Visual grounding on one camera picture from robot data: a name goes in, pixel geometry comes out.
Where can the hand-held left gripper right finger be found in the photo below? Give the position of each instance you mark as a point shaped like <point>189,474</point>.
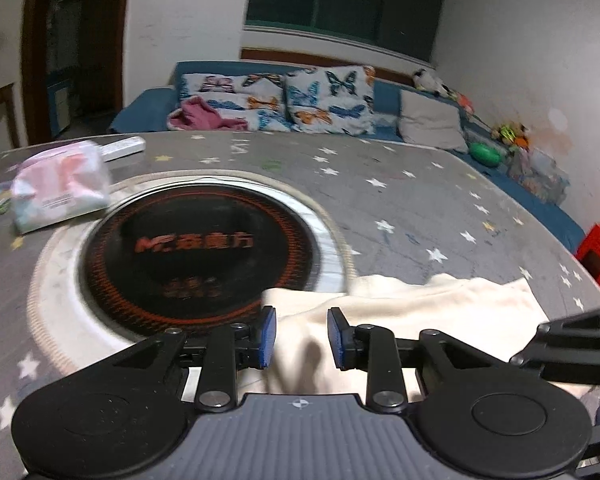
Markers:
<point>336,340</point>

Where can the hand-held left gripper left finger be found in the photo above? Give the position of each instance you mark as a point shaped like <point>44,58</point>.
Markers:
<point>267,336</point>

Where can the cream cloth garment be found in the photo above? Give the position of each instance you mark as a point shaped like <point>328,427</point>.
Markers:
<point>430,305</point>

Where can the round black induction cooktop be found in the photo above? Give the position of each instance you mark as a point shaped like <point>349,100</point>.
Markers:
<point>195,245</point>

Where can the grey star-printed tablecloth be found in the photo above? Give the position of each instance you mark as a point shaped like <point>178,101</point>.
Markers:
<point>405,200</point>

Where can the clear plastic toy bag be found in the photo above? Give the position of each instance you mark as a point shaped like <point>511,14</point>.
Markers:
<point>540,177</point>

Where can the green round toy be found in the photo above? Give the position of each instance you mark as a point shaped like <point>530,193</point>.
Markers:
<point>485,155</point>

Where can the yellow green toy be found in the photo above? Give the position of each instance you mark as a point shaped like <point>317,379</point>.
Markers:
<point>510,134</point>

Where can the pink garment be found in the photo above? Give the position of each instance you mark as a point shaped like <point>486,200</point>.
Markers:
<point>202,116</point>

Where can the white remote control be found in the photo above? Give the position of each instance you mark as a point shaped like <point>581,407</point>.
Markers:
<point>124,147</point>

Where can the plain grey pillow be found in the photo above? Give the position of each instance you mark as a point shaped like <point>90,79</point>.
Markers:
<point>430,120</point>

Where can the square butterfly print pillow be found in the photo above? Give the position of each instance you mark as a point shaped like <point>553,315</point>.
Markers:
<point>330,100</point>

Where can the wide butterfly print pillow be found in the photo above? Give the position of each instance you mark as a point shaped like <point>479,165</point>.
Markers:
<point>240,95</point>

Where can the orange small toy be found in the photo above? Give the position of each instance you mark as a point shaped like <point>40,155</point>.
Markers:
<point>465,102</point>

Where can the pink tissue pack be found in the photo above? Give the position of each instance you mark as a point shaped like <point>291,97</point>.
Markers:
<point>60,185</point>

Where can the blue sofa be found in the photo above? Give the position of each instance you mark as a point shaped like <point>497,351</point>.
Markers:
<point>142,110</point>

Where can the white plush toy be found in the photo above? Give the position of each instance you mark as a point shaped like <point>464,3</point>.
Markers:
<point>430,81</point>

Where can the blue cabinet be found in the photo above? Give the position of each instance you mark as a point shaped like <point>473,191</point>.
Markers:
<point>60,105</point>

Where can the dark window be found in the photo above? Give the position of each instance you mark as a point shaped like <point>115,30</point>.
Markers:
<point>340,0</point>

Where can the brown wooden door frame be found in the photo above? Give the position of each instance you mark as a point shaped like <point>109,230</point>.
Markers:
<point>30,60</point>

